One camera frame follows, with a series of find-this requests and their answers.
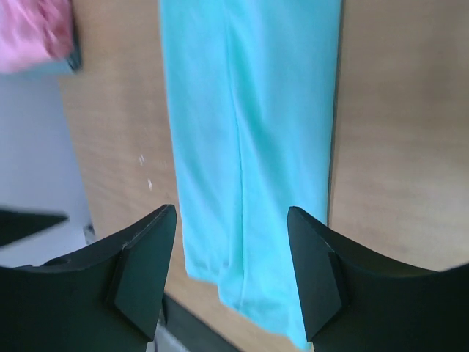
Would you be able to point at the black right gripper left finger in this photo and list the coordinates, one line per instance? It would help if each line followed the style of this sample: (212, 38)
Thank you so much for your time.
(106, 296)

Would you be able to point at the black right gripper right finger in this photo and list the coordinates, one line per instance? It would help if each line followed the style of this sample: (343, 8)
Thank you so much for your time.
(355, 299)

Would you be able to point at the teal t shirt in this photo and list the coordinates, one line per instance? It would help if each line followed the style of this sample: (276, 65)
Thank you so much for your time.
(250, 90)

